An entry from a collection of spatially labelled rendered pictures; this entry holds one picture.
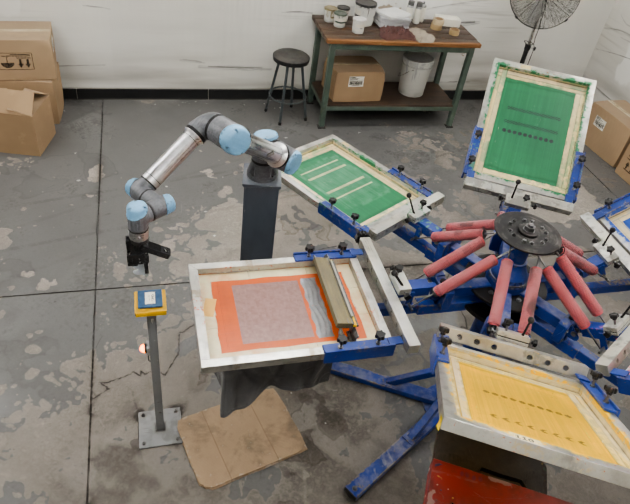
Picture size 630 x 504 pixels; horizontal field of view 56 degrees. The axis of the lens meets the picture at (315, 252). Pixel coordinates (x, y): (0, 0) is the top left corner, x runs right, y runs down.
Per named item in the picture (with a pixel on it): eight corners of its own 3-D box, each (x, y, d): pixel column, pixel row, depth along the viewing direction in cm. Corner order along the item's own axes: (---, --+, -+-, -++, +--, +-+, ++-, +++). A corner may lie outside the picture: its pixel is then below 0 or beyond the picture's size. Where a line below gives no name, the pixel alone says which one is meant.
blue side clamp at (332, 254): (294, 270, 280) (295, 259, 275) (291, 263, 283) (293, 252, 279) (354, 265, 287) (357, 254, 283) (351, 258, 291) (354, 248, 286)
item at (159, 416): (139, 449, 303) (123, 321, 241) (138, 412, 319) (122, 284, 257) (183, 443, 309) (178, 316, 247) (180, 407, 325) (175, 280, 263)
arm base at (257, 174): (247, 164, 295) (248, 147, 289) (277, 167, 297) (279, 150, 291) (246, 182, 284) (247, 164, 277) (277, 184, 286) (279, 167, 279)
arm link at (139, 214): (153, 205, 220) (133, 214, 215) (154, 228, 227) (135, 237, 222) (140, 195, 224) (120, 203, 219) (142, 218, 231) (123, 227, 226)
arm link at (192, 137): (202, 97, 241) (116, 184, 232) (220, 108, 236) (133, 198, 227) (213, 115, 251) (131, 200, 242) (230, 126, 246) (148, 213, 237)
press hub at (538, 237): (430, 440, 328) (513, 256, 241) (406, 383, 356) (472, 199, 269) (493, 430, 338) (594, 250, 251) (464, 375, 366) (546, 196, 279)
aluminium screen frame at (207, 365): (201, 374, 227) (201, 367, 225) (188, 270, 269) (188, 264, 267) (393, 351, 248) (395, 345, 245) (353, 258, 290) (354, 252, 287)
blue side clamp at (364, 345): (323, 364, 240) (325, 352, 235) (320, 354, 243) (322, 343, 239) (392, 355, 247) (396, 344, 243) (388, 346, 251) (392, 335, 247)
